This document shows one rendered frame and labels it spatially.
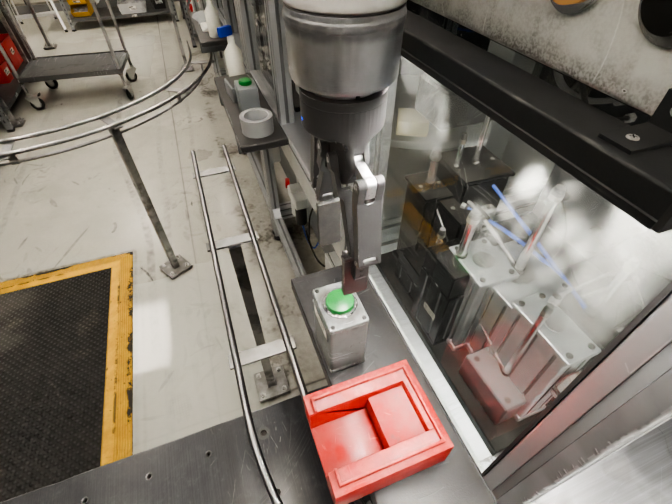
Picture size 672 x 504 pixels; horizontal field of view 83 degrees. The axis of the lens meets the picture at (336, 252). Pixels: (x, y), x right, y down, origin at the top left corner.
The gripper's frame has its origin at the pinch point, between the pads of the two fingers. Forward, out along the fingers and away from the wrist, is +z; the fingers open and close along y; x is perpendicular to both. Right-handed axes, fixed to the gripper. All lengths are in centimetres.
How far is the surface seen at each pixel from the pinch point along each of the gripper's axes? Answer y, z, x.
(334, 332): -4.3, 10.6, 2.5
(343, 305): -1.5, 9.4, 0.2
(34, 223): 187, 114, 119
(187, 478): -4, 45, 31
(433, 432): -18.7, 16.5, -5.3
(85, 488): 1, 45, 48
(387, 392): -11.6, 18.0, -2.5
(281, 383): 40, 111, 9
